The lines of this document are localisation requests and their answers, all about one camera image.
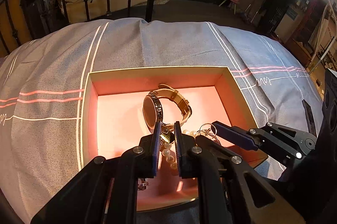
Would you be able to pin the gold leaf brooch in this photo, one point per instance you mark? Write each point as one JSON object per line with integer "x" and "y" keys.
{"x": 142, "y": 184}

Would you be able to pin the silver keyring charm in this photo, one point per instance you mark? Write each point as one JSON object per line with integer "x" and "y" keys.
{"x": 208, "y": 130}

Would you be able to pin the gold earring pair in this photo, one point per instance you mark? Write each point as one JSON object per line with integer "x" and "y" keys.
{"x": 167, "y": 133}

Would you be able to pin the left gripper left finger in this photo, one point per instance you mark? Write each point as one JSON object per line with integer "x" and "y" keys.
{"x": 105, "y": 191}

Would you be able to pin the green potted plant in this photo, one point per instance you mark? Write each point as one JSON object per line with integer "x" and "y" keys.
{"x": 279, "y": 2}

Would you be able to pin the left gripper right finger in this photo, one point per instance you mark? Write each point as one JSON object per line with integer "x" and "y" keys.
{"x": 229, "y": 189}

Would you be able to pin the black smartphone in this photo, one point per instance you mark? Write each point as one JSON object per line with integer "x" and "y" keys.
{"x": 309, "y": 118}

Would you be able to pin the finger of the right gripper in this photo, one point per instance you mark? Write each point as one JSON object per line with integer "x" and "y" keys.
{"x": 217, "y": 150}
{"x": 246, "y": 139}

